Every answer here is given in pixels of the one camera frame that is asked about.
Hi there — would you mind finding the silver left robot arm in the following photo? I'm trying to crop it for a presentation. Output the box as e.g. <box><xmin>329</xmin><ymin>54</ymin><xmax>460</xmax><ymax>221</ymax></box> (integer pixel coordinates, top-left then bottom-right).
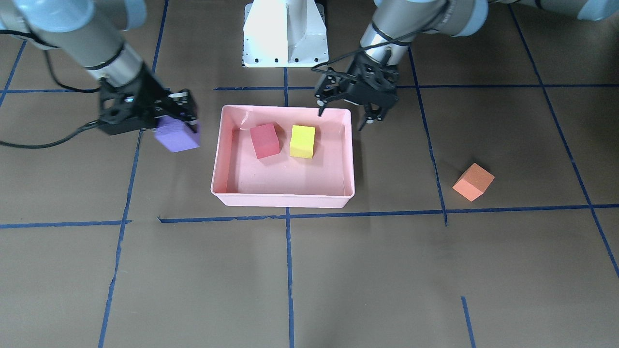
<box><xmin>312</xmin><ymin>0</ymin><xmax>492</xmax><ymax>123</ymax></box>

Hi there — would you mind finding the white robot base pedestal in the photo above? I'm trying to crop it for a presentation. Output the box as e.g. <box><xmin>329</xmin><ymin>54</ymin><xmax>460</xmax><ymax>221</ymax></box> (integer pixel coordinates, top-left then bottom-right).
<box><xmin>242</xmin><ymin>0</ymin><xmax>329</xmax><ymax>68</ymax></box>

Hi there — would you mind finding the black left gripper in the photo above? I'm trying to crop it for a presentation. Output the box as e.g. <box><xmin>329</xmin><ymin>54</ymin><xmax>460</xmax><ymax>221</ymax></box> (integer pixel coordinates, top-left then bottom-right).
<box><xmin>314</xmin><ymin>51</ymin><xmax>399</xmax><ymax>131</ymax></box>

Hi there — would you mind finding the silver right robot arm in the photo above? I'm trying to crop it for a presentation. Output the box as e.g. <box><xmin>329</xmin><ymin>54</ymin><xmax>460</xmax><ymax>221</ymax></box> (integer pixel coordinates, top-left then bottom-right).
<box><xmin>1</xmin><ymin>0</ymin><xmax>198</xmax><ymax>136</ymax></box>

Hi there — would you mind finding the pink foam block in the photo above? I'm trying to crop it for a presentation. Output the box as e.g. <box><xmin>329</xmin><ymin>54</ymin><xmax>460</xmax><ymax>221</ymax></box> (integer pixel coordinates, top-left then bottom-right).
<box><xmin>250</xmin><ymin>123</ymin><xmax>280</xmax><ymax>159</ymax></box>

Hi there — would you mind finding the pink plastic bin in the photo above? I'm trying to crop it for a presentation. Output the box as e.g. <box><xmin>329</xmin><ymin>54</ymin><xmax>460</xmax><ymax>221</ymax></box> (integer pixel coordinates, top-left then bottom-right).
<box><xmin>210</xmin><ymin>105</ymin><xmax>355</xmax><ymax>208</ymax></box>

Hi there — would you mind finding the purple foam block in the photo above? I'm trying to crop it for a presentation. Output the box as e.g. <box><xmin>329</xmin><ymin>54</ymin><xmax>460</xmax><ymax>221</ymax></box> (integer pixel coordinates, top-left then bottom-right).
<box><xmin>153</xmin><ymin>116</ymin><xmax>200</xmax><ymax>153</ymax></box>

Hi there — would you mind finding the orange foam block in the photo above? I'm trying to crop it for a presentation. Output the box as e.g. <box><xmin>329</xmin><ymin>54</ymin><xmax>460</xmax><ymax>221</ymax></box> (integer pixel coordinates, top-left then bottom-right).
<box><xmin>452</xmin><ymin>163</ymin><xmax>495</xmax><ymax>202</ymax></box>

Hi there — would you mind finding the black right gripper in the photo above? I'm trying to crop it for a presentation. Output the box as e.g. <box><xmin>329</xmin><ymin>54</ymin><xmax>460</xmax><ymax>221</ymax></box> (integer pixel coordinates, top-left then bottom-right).
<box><xmin>97</xmin><ymin>65</ymin><xmax>199</xmax><ymax>136</ymax></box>

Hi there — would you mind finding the yellow foam block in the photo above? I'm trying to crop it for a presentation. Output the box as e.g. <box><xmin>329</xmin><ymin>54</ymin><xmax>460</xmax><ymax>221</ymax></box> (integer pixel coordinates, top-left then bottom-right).
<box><xmin>289</xmin><ymin>125</ymin><xmax>316</xmax><ymax>159</ymax></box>

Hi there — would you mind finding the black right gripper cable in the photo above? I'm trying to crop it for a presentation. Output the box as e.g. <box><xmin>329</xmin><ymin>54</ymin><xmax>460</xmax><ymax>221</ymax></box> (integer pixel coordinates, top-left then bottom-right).
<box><xmin>0</xmin><ymin>120</ymin><xmax>104</xmax><ymax>149</ymax></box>

